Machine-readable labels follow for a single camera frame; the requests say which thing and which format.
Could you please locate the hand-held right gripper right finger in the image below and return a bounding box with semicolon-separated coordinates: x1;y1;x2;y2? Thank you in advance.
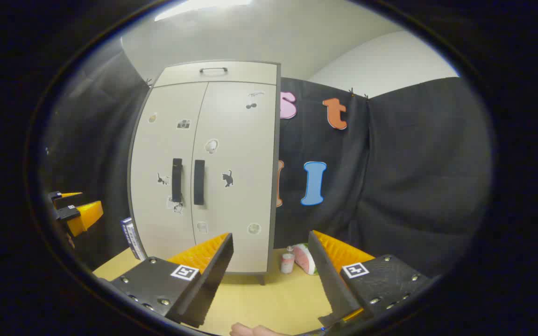
307;230;433;327

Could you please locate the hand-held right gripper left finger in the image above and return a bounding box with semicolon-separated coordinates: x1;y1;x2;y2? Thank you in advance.
110;232;234;329

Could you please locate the grey shoe cabinet door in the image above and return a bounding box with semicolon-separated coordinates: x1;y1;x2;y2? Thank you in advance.
129;82;209;262
191;82;278;273

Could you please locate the grey shoe cabinet body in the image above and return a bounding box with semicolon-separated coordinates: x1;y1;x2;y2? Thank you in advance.
127;60;282;286

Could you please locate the grey cabinet drawer front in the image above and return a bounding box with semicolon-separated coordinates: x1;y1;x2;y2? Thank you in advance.
153;61;278;88

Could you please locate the watermelon slice toy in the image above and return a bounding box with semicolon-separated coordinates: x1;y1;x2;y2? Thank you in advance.
292;243;317;276

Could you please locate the small pink white bottle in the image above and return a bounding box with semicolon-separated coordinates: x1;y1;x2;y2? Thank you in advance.
281;246;296;274

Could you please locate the black backdrop cloth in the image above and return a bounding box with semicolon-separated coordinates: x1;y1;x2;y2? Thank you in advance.
40;44;494;280

